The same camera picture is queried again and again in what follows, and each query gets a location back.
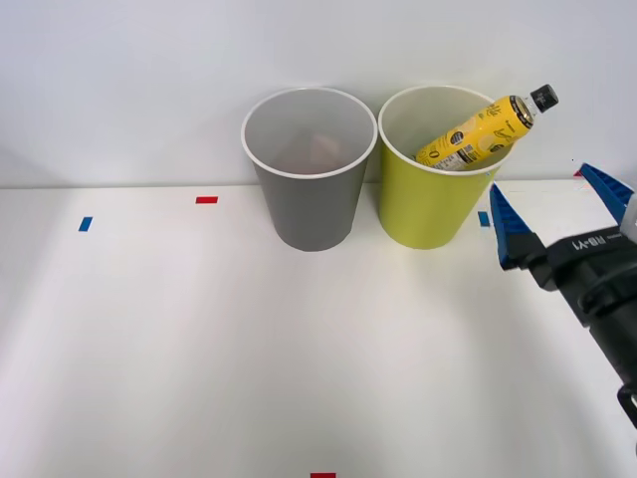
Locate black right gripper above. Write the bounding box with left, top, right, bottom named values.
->
left=489, top=162, right=637, bottom=306

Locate yellow bottle black cap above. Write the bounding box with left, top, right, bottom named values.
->
left=413, top=83, right=560, bottom=173

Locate yellow-green plastic bin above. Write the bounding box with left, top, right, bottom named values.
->
left=377, top=85, right=519, bottom=252

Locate brown can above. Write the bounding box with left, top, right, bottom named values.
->
left=283, top=130, right=345, bottom=168

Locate grey plastic bin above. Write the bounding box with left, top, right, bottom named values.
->
left=241, top=87, right=378, bottom=253

